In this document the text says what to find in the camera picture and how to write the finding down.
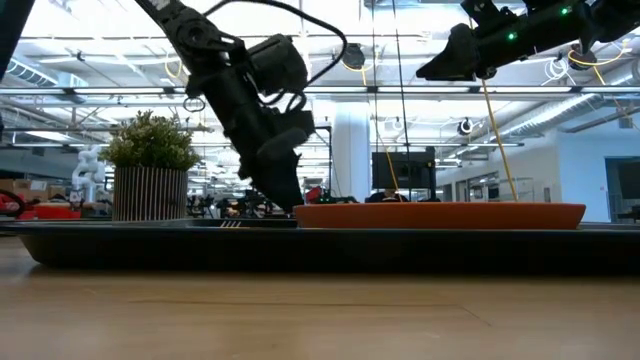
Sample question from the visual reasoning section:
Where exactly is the red object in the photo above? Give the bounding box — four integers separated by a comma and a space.
0, 192, 82, 221

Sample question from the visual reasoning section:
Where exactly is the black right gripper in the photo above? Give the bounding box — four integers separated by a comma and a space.
415, 0, 596, 81

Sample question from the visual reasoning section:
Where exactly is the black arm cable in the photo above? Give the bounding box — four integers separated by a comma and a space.
202, 0, 349, 114

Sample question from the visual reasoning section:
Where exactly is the small potted green plant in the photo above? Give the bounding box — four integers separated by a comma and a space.
98, 109, 201, 223

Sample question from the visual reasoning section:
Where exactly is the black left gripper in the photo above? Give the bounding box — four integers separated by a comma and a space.
199, 69, 316, 214

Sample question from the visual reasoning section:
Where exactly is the yellow hanging cable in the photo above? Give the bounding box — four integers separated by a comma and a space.
467, 14, 520, 203

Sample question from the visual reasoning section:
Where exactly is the black rectangular tray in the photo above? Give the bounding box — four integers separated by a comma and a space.
0, 218, 640, 276

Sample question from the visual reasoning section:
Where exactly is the white robot figure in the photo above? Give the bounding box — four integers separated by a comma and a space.
69, 144, 107, 204

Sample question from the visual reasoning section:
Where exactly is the orange round plate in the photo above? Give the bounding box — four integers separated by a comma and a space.
293, 201, 587, 231

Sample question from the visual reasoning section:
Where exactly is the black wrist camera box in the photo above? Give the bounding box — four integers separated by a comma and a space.
247, 33, 310, 94

